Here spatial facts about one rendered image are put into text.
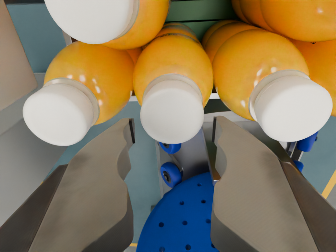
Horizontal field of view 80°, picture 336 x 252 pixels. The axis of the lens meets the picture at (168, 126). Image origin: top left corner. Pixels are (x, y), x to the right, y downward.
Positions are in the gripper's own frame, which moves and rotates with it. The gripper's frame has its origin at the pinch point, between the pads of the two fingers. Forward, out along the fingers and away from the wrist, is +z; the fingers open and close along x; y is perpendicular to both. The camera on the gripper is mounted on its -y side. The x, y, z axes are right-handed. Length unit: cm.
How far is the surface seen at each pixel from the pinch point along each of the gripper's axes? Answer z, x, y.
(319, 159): 111, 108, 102
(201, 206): 8.0, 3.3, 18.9
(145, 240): 3.1, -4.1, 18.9
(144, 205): 111, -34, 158
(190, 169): 17.9, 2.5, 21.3
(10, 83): 6.9, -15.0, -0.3
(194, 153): 17.9, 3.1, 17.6
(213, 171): 6.8, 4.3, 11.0
